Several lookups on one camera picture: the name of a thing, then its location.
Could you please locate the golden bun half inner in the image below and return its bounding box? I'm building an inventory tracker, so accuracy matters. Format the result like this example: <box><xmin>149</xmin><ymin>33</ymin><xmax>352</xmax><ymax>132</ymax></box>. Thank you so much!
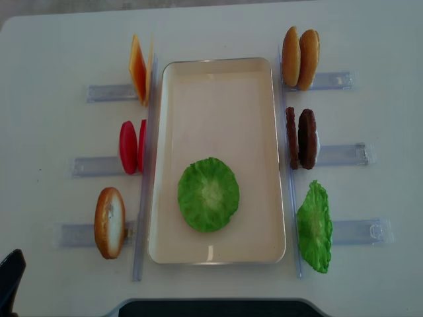
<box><xmin>282</xmin><ymin>26</ymin><xmax>301</xmax><ymax>87</ymax></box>

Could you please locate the clear rail for buns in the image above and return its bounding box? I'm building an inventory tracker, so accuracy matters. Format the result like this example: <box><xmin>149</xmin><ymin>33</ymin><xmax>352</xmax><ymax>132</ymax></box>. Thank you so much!
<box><xmin>284</xmin><ymin>70</ymin><xmax>360</xmax><ymax>92</ymax></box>

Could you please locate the clear rail for lettuce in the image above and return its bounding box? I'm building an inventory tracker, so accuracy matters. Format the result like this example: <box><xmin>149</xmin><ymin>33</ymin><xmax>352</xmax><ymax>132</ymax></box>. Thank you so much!
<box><xmin>332</xmin><ymin>217</ymin><xmax>394</xmax><ymax>246</ymax></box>

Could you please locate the brown meat patty outer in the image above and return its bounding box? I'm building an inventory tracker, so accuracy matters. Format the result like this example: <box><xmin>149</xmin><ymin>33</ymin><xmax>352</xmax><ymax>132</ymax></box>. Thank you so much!
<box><xmin>298</xmin><ymin>109</ymin><xmax>317</xmax><ymax>170</ymax></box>

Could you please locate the brown meat patty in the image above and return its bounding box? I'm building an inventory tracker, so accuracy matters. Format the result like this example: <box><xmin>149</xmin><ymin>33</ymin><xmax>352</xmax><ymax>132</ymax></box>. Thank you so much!
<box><xmin>286</xmin><ymin>107</ymin><xmax>299</xmax><ymax>170</ymax></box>
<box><xmin>298</xmin><ymin>109</ymin><xmax>317</xmax><ymax>170</ymax></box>

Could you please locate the golden bun half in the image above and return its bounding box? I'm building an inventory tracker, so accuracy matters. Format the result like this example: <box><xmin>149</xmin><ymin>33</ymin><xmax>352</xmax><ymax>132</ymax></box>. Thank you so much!
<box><xmin>282</xmin><ymin>26</ymin><xmax>301</xmax><ymax>87</ymax></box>
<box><xmin>297</xmin><ymin>29</ymin><xmax>320</xmax><ymax>90</ymax></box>

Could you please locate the golden bun half outer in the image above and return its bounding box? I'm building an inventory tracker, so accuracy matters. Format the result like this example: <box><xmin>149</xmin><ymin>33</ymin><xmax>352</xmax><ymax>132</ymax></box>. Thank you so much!
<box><xmin>297</xmin><ymin>29</ymin><xmax>320</xmax><ymax>90</ymax></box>

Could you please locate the clear rail for patties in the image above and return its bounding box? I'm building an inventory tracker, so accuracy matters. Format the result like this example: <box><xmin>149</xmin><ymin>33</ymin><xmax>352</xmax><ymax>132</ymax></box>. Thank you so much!
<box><xmin>315</xmin><ymin>143</ymin><xmax>376</xmax><ymax>166</ymax></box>

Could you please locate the cream rectangular metal tray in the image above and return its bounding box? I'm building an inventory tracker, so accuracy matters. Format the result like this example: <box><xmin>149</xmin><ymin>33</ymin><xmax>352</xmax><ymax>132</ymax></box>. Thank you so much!
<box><xmin>147</xmin><ymin>57</ymin><xmax>286</xmax><ymax>265</ymax></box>

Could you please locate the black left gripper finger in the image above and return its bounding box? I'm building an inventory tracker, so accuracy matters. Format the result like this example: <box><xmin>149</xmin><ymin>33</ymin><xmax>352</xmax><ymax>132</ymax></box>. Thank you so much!
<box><xmin>0</xmin><ymin>249</ymin><xmax>26</xmax><ymax>316</ymax></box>

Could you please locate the long clear rail left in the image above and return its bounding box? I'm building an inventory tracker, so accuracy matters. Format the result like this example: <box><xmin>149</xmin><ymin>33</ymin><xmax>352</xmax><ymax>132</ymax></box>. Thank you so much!
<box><xmin>132</xmin><ymin>53</ymin><xmax>158</xmax><ymax>282</ymax></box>

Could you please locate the red tomato slice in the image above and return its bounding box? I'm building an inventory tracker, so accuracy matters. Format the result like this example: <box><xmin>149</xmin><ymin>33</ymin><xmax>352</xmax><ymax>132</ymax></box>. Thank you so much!
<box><xmin>137</xmin><ymin>120</ymin><xmax>147</xmax><ymax>174</ymax></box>
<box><xmin>119</xmin><ymin>121</ymin><xmax>137</xmax><ymax>174</ymax></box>

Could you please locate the bread slice with white crumb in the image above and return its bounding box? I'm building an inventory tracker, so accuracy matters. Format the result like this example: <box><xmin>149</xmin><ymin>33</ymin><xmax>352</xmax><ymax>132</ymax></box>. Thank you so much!
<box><xmin>94</xmin><ymin>187</ymin><xmax>126</xmax><ymax>260</ymax></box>

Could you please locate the brown meat patty inner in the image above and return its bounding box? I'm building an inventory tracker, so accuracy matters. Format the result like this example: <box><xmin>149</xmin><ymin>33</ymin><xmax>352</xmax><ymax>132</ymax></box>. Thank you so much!
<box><xmin>286</xmin><ymin>107</ymin><xmax>299</xmax><ymax>170</ymax></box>

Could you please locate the clear rail for cheese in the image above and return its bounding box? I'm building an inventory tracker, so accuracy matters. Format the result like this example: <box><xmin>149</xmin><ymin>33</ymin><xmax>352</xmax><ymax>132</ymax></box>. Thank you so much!
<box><xmin>86</xmin><ymin>85</ymin><xmax>138</xmax><ymax>103</ymax></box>

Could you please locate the orange cheese slice outer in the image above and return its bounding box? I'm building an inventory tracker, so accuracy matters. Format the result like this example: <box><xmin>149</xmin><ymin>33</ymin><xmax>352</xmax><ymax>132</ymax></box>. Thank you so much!
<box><xmin>128</xmin><ymin>34</ymin><xmax>147</xmax><ymax>105</ymax></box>

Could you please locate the long clear rail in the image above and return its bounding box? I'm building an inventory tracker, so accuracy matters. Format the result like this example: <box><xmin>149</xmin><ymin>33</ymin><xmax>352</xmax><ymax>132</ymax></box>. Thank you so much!
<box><xmin>132</xmin><ymin>53</ymin><xmax>158</xmax><ymax>282</ymax></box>
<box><xmin>278</xmin><ymin>46</ymin><xmax>303</xmax><ymax>279</ymax></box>

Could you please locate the clear rail for bread slice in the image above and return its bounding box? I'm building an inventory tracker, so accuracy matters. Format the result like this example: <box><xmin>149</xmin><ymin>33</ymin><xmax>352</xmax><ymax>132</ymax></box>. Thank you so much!
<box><xmin>55</xmin><ymin>221</ymin><xmax>135</xmax><ymax>248</ymax></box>

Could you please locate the green lettuce leaf upright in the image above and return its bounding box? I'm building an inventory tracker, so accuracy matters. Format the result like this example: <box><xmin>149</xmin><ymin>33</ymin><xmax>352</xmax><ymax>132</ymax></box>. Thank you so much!
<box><xmin>297</xmin><ymin>180</ymin><xmax>333</xmax><ymax>273</ymax></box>

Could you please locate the clear rail for tomato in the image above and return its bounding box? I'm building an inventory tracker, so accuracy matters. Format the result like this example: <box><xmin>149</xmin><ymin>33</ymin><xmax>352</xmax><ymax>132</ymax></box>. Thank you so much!
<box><xmin>70</xmin><ymin>157</ymin><xmax>126</xmax><ymax>178</ymax></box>

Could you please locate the green lettuce leaf on tray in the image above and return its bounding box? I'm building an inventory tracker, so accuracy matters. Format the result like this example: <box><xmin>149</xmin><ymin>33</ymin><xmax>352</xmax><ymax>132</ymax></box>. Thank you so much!
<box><xmin>177</xmin><ymin>157</ymin><xmax>240</xmax><ymax>232</ymax></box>

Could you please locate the long clear rail right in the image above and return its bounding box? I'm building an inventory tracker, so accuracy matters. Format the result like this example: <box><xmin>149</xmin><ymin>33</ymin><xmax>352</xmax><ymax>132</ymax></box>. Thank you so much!
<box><xmin>278</xmin><ymin>46</ymin><xmax>303</xmax><ymax>279</ymax></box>

